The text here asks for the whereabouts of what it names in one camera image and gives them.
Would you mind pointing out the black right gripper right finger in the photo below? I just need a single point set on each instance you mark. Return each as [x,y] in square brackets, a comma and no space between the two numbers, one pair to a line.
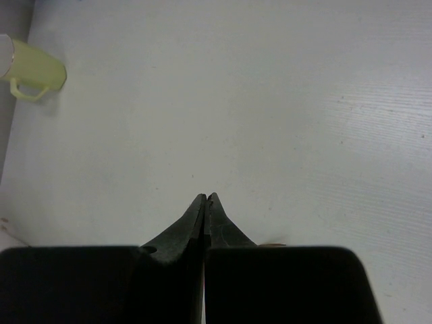
[223,239]

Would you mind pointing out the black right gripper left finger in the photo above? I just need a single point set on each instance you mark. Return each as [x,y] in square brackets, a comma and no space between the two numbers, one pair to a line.
[175,279]

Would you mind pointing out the light green mug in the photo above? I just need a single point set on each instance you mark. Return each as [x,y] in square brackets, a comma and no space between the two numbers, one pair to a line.
[30,72]

